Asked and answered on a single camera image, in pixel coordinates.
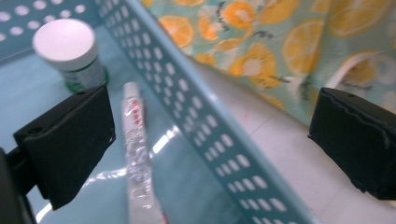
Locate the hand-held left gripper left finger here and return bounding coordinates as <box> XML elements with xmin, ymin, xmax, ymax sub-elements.
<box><xmin>12</xmin><ymin>85</ymin><xmax>117</xmax><ymax>211</ymax></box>

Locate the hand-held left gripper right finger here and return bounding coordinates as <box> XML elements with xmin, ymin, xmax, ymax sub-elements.
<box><xmin>307</xmin><ymin>87</ymin><xmax>396</xmax><ymax>201</ymax></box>

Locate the white ointment tube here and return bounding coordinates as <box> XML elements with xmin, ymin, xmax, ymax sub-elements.
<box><xmin>120</xmin><ymin>81</ymin><xmax>169</xmax><ymax>224</ymax></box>

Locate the white capped green label bottle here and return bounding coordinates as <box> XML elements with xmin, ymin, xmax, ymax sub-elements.
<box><xmin>32</xmin><ymin>18</ymin><xmax>109</xmax><ymax>93</ymax></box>

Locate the citrus print tote bag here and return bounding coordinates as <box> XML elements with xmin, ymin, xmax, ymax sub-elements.
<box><xmin>139</xmin><ymin>0</ymin><xmax>396</xmax><ymax>127</ymax></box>

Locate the light blue plastic basket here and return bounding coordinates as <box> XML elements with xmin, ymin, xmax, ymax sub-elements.
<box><xmin>0</xmin><ymin>0</ymin><xmax>321</xmax><ymax>224</ymax></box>

